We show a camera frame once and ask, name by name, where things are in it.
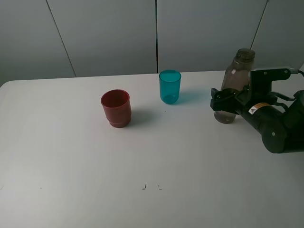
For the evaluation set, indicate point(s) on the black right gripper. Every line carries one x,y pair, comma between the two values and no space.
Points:
257,110

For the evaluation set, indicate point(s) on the clear brownish plastic bottle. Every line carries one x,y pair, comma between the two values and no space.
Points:
235,78

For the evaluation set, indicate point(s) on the blue translucent plastic cup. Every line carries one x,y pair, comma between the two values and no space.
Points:
170,81

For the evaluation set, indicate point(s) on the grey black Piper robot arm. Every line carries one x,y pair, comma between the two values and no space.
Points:
291,139

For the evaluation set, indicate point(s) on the red plastic cup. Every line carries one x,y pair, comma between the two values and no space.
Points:
117,108

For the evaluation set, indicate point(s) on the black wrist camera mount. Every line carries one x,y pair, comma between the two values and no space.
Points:
261,80

